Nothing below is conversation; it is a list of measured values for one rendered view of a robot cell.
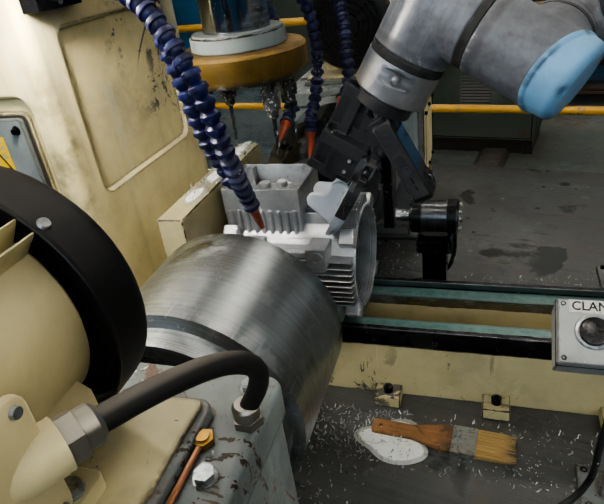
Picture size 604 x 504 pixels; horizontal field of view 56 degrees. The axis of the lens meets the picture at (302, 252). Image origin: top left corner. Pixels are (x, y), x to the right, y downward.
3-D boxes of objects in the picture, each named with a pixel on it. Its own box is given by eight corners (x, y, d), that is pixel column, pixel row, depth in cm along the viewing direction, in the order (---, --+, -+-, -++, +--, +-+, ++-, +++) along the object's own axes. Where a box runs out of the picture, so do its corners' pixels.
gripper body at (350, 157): (319, 148, 78) (356, 69, 71) (374, 177, 78) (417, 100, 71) (304, 170, 72) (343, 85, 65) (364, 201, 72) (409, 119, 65)
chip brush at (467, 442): (368, 439, 83) (368, 435, 83) (376, 414, 87) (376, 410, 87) (517, 468, 76) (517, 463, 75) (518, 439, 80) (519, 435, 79)
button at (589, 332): (577, 347, 59) (579, 343, 57) (576, 319, 60) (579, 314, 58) (609, 349, 58) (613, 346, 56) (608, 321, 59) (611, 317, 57)
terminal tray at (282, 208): (228, 233, 86) (219, 190, 83) (253, 203, 95) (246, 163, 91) (303, 236, 82) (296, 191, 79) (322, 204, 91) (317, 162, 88)
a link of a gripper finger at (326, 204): (298, 217, 80) (323, 164, 75) (335, 237, 80) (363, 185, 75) (291, 228, 78) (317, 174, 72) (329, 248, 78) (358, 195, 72)
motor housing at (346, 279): (235, 330, 90) (212, 224, 81) (275, 267, 106) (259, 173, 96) (358, 341, 84) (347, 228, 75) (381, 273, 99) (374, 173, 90)
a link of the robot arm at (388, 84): (443, 68, 69) (436, 90, 61) (423, 103, 72) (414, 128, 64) (378, 35, 69) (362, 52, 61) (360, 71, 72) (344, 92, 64)
